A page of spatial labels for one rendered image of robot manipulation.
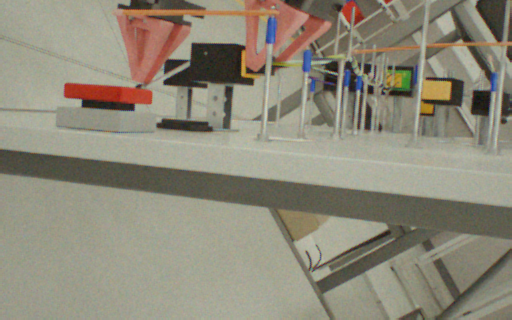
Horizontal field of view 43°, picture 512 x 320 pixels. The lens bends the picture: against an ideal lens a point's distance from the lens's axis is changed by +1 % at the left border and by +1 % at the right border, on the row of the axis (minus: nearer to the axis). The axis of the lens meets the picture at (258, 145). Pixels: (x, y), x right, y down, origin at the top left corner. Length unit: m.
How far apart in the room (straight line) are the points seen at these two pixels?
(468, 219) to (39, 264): 0.55
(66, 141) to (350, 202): 0.23
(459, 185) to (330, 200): 0.18
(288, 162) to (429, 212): 0.16
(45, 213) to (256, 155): 0.56
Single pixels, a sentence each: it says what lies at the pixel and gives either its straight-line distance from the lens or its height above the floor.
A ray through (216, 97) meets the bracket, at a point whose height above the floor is 1.12.
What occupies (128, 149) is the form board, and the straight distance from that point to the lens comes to 0.44.
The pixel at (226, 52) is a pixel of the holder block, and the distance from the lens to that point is 0.66.
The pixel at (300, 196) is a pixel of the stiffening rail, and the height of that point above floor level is 1.18.
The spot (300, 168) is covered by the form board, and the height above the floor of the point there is 1.23.
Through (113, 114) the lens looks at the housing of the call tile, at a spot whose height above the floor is 1.12.
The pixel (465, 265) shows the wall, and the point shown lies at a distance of 8.10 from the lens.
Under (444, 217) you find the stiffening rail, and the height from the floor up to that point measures 1.28.
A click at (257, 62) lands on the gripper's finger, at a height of 1.19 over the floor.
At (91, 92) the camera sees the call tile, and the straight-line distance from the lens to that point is 0.50.
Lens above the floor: 1.34
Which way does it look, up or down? 17 degrees down
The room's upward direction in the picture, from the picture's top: 58 degrees clockwise
